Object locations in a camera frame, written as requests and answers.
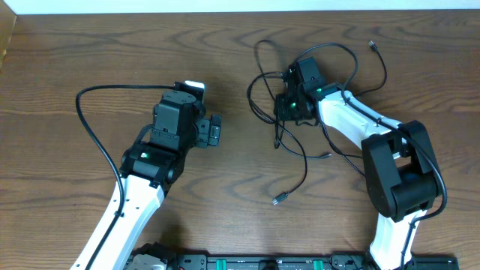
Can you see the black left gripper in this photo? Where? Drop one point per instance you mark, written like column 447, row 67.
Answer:
column 205, row 136

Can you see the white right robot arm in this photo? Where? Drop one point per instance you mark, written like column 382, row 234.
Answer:
column 400, row 169

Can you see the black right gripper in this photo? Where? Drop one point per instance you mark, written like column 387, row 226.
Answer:
column 280, row 109

